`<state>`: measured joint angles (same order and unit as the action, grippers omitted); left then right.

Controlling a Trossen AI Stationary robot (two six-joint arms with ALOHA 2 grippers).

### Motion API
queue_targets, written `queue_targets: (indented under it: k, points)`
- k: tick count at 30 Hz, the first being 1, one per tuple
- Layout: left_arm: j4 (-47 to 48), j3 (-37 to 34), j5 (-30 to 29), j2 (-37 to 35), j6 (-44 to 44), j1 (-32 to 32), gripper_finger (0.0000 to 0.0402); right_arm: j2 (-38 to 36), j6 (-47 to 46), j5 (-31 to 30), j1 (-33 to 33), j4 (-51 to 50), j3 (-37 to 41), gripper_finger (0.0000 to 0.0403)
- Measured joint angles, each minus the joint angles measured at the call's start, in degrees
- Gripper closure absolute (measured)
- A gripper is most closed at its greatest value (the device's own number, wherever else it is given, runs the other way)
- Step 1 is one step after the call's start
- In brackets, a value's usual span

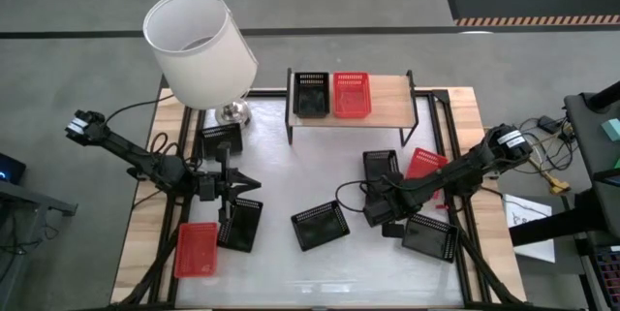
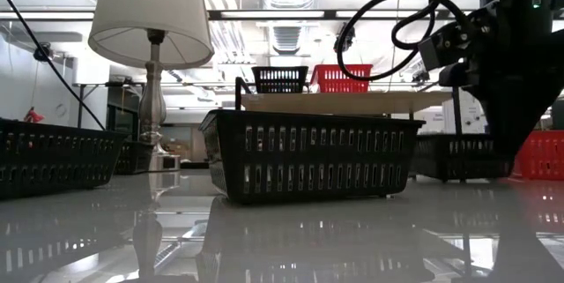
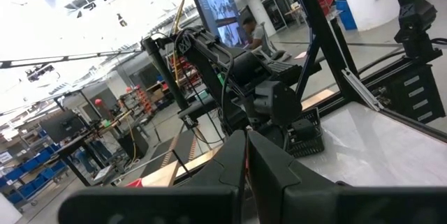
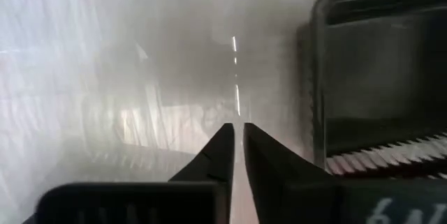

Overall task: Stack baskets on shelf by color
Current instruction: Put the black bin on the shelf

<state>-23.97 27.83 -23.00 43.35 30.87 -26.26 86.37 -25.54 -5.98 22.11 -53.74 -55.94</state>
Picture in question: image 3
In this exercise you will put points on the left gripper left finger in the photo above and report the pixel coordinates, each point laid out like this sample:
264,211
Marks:
209,203

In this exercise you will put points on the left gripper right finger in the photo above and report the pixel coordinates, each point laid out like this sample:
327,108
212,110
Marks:
297,199

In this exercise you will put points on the black plastic basket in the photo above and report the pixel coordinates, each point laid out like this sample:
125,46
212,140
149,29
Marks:
309,147

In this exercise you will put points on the pink plastic basket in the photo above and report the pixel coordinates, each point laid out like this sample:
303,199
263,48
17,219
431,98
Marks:
134,183

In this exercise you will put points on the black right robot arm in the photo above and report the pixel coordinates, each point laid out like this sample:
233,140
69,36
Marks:
244,67

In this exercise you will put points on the grey office chair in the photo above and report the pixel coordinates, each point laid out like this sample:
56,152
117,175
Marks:
276,51

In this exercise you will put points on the black mat hazard-striped edges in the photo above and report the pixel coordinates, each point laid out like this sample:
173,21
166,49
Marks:
181,147

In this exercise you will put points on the person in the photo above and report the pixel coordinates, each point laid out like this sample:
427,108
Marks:
257,33

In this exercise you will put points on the blue bin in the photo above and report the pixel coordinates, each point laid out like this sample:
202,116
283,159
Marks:
346,16

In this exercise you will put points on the large display screen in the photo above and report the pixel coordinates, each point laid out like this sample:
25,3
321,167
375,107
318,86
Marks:
216,4

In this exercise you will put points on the black controller box white labels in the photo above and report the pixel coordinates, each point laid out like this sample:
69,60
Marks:
415,93

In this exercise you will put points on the small black monitor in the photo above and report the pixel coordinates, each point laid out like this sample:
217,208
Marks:
63,126

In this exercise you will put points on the rack with blue bins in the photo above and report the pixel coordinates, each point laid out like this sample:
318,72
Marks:
31,164

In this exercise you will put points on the black aluminium rig frame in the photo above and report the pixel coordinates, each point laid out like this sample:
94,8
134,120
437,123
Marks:
317,32

